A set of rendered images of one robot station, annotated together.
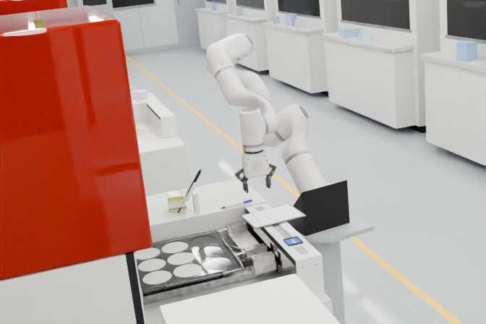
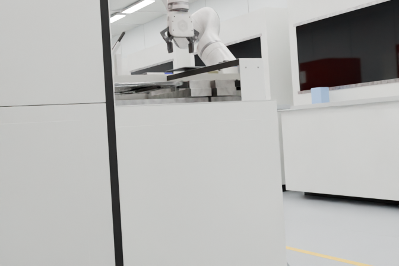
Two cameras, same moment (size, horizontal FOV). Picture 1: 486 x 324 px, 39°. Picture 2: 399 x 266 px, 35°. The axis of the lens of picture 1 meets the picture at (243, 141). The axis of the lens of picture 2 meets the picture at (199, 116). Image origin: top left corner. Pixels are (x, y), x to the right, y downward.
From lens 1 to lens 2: 1.28 m
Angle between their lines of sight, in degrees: 21
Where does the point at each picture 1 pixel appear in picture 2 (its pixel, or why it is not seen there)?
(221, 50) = not seen: outside the picture
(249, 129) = not seen: outside the picture
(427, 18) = (278, 85)
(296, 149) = (211, 38)
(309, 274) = (252, 76)
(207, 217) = (129, 78)
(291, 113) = (205, 10)
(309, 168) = (226, 52)
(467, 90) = (323, 127)
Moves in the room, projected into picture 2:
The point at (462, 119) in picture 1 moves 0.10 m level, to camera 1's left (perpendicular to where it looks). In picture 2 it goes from (320, 157) to (310, 158)
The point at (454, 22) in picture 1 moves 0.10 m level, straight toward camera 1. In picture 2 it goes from (306, 78) to (306, 76)
